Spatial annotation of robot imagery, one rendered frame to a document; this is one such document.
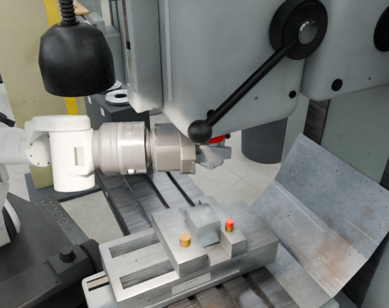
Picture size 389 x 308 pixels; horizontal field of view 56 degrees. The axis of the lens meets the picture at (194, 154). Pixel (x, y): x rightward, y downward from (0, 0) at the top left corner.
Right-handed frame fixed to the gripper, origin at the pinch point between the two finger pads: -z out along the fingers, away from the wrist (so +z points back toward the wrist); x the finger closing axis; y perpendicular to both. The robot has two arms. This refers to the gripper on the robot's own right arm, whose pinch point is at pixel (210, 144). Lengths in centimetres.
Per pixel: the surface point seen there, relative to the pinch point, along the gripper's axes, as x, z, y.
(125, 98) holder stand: 46, 18, 12
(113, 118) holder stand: 39.8, 21.2, 14.9
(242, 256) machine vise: -3.1, -7.0, 25.4
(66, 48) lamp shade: -18.3, 16.5, -22.5
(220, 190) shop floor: 138, -30, 124
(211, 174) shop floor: 157, -26, 124
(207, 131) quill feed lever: -16.0, 3.1, -11.9
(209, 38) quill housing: -11.6, 2.5, -21.3
